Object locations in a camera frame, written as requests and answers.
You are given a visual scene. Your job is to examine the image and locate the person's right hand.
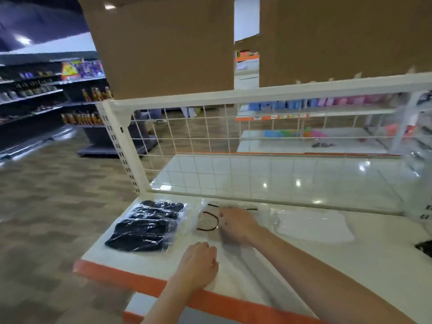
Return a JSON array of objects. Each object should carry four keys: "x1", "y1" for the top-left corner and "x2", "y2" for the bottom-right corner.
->
[{"x1": 218, "y1": 206, "x2": 271, "y2": 248}]

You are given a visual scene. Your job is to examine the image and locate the person's left hand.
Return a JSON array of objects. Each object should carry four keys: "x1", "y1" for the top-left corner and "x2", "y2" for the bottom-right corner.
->
[{"x1": 175, "y1": 242, "x2": 219, "y2": 294}]

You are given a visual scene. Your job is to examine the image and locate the clear plastic bag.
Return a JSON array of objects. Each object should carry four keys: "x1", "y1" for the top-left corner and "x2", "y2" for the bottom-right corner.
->
[{"x1": 193, "y1": 198, "x2": 272, "y2": 290}]

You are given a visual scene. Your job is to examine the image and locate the person's left forearm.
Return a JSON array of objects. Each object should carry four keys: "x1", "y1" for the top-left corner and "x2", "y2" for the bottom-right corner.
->
[{"x1": 142, "y1": 278, "x2": 204, "y2": 324}]

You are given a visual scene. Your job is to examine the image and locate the person's right forearm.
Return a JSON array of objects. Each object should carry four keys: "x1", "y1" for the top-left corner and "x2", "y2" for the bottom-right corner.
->
[{"x1": 251, "y1": 227, "x2": 417, "y2": 324}]

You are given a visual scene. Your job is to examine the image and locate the black hair band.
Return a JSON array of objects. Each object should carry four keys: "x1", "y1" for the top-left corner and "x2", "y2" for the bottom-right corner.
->
[{"x1": 196, "y1": 203, "x2": 259, "y2": 232}]

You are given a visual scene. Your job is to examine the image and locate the black garment in plastic pack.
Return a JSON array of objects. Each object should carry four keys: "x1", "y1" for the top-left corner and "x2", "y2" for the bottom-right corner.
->
[{"x1": 104, "y1": 200, "x2": 190, "y2": 254}]

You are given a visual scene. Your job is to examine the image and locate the white flat plastic bag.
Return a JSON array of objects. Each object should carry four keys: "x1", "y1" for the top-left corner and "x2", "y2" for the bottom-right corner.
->
[{"x1": 270, "y1": 209, "x2": 356, "y2": 244}]

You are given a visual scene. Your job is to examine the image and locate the row of coloured boxes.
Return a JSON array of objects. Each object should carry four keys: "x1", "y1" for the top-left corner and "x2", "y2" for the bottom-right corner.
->
[{"x1": 263, "y1": 129, "x2": 328, "y2": 139}]

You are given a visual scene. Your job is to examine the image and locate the white store shelf unit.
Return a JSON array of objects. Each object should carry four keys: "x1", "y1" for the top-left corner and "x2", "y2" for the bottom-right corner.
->
[{"x1": 235, "y1": 92, "x2": 432, "y2": 155}]

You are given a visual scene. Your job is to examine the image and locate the row of pastel packets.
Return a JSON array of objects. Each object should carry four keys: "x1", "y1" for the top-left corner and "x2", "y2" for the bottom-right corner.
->
[{"x1": 248, "y1": 94, "x2": 400, "y2": 112}]

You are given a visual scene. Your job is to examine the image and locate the row of orange bottles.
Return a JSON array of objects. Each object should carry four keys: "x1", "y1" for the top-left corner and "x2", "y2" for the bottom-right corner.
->
[{"x1": 61, "y1": 111, "x2": 104, "y2": 126}]

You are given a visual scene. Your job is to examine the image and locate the large brown cardboard box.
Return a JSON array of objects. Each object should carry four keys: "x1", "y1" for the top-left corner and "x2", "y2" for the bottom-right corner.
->
[
  {"x1": 76, "y1": 0, "x2": 235, "y2": 100},
  {"x1": 259, "y1": 0, "x2": 432, "y2": 88}
]

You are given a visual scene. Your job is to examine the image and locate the black item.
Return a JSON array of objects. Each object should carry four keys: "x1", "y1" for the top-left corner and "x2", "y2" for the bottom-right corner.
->
[{"x1": 415, "y1": 240, "x2": 432, "y2": 259}]

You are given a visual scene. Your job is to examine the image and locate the colourful packages on shelf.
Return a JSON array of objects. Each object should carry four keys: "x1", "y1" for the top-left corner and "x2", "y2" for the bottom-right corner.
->
[{"x1": 61, "y1": 59, "x2": 105, "y2": 81}]

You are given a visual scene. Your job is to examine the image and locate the dark store shelf unit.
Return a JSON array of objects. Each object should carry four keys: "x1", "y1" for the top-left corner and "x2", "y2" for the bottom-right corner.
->
[{"x1": 0, "y1": 52, "x2": 158, "y2": 159}]

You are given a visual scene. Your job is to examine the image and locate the white wire mesh rack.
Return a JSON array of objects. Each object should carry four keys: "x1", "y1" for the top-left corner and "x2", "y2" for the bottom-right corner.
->
[{"x1": 96, "y1": 72, "x2": 432, "y2": 216}]

